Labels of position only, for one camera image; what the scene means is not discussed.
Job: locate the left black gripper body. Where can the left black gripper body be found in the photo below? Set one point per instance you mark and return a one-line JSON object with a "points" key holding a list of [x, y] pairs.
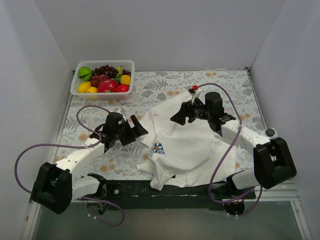
{"points": [[130, 131]]}

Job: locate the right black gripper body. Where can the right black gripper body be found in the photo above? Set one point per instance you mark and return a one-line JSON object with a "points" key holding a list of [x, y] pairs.
{"points": [[189, 113]]}

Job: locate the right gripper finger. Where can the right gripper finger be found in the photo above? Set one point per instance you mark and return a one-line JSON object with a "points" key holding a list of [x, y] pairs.
{"points": [[186, 108], [180, 117]]}

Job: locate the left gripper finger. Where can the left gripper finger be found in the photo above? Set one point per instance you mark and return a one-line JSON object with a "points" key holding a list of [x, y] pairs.
{"points": [[128, 137], [137, 128]]}

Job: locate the white printed t-shirt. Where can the white printed t-shirt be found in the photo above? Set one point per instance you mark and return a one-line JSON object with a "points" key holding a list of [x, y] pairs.
{"points": [[184, 155]]}

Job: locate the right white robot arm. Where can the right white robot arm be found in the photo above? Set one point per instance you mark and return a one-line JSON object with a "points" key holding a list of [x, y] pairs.
{"points": [[272, 161]]}

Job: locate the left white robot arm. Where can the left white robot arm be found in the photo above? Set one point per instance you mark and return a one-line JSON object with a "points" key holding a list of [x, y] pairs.
{"points": [[56, 185]]}

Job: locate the floral patterned table mat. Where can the floral patterned table mat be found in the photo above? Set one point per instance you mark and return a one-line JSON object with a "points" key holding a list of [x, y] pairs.
{"points": [[151, 88]]}

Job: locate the red toy apple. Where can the red toy apple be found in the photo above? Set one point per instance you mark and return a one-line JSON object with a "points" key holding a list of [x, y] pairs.
{"points": [[122, 88]]}

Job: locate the red toy dragon fruit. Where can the red toy dragon fruit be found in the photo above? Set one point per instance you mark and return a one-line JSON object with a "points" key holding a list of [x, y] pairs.
{"points": [[107, 86]]}

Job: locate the yellow toy mango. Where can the yellow toy mango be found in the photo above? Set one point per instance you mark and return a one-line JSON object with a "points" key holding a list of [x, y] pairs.
{"points": [[92, 90]]}

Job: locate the white plastic fruit basket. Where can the white plastic fruit basket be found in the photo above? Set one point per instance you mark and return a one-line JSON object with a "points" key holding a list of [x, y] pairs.
{"points": [[92, 64]]}

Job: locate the orange toy fruit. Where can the orange toy fruit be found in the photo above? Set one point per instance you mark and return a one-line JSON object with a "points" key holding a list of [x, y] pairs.
{"points": [[125, 80]]}

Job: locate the yellow toy lemon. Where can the yellow toy lemon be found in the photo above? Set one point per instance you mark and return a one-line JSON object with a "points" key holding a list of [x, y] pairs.
{"points": [[83, 87]]}

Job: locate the dark red toy grapes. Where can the dark red toy grapes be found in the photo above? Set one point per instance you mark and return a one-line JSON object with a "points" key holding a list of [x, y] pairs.
{"points": [[108, 72]]}

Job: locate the white bottle grey cap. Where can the white bottle grey cap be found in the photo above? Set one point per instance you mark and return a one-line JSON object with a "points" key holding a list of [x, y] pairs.
{"points": [[271, 133]]}

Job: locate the green toy fruit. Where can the green toy fruit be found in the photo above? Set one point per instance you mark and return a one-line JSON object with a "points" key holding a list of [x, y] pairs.
{"points": [[84, 73]]}

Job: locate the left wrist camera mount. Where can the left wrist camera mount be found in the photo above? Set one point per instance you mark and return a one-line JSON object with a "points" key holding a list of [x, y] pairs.
{"points": [[123, 112]]}

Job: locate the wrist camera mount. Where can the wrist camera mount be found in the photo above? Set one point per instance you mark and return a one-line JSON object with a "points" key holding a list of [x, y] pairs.
{"points": [[195, 92], [123, 112]]}

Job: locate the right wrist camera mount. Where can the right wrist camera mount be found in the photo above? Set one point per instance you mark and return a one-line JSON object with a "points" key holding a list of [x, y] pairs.
{"points": [[195, 92]]}

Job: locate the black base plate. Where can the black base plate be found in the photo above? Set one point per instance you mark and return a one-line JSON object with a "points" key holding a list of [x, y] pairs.
{"points": [[138, 194]]}

